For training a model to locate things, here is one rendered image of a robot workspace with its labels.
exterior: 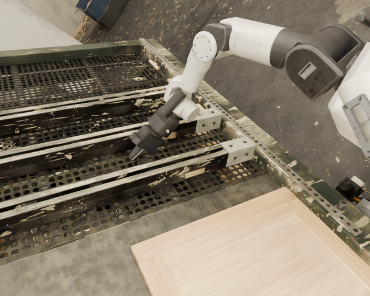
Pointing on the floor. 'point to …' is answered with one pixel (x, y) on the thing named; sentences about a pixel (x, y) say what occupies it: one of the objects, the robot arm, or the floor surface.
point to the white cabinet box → (21, 28)
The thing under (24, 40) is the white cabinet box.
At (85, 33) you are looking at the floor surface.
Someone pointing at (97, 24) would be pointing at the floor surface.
